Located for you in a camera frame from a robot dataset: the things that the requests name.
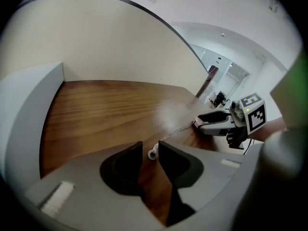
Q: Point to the brown wooden door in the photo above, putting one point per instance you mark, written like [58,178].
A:
[207,80]

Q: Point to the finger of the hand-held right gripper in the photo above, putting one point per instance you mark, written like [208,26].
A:
[216,117]
[221,129]

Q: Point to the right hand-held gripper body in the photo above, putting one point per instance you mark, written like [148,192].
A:
[256,114]

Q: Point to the person's right forearm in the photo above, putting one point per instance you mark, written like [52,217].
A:
[267,129]

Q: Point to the beige partition panel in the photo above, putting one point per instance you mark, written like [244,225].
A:
[108,40]

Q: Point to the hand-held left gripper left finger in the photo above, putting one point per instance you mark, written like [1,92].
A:
[96,191]

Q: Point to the white box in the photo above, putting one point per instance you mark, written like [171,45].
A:
[21,109]

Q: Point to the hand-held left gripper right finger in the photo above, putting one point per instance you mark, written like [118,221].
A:
[211,174]

